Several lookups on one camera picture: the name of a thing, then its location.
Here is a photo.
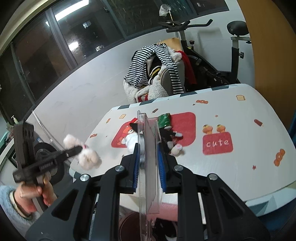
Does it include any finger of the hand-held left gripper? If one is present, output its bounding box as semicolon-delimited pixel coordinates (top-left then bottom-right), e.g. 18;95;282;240
58;145;84;161

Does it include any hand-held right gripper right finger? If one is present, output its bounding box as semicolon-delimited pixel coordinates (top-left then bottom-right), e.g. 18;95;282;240
158;148;271;241

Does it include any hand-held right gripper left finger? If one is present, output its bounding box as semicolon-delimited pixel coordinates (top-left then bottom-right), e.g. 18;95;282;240
25;143;142;241

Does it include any clear plastic box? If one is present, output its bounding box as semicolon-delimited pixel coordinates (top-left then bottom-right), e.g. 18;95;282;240
137;110;162;241

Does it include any pinkish white plush toy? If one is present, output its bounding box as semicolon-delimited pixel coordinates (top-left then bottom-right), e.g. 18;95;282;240
63;134;102;169

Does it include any black glove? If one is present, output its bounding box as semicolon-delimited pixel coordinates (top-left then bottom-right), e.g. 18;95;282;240
159;125;183;154

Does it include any person's left forearm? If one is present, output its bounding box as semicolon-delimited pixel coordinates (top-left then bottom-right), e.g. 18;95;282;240
0;185;35;237

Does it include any person's left hand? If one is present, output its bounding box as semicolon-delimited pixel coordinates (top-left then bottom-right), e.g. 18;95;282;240
14;174;57;217

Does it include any black wheel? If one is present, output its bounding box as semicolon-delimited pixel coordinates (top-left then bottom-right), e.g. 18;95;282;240
33;142;67;183

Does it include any white crumpled plastic bag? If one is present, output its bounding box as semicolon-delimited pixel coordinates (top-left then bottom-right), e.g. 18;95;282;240
121;133;139;151

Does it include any green snack packet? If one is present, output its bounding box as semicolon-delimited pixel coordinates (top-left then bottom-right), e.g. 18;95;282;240
158;113;172;128

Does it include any folding table with patterned mat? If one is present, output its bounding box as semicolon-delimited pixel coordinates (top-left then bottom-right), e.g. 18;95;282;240
69;83;296;217

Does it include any dark framed window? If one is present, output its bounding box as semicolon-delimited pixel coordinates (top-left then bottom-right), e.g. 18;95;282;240
0;0;229;130

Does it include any dark jacket with yellow stripes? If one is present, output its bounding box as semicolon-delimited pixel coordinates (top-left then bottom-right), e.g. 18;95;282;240
147;56;167;80

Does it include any black white striped shirt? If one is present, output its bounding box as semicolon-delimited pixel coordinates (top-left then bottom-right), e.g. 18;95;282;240
124;44;185;94

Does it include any red cloth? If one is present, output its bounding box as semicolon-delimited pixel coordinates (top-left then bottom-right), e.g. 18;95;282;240
179;51;197;85

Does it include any black exercise bike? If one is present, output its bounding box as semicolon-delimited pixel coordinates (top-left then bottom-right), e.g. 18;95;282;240
158;19;252;93

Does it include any orange wooden panel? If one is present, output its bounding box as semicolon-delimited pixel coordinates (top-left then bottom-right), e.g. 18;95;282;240
237;0;296;130

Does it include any white crumpled cloth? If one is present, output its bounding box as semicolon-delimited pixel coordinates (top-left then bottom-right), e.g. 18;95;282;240
159;4;172;16

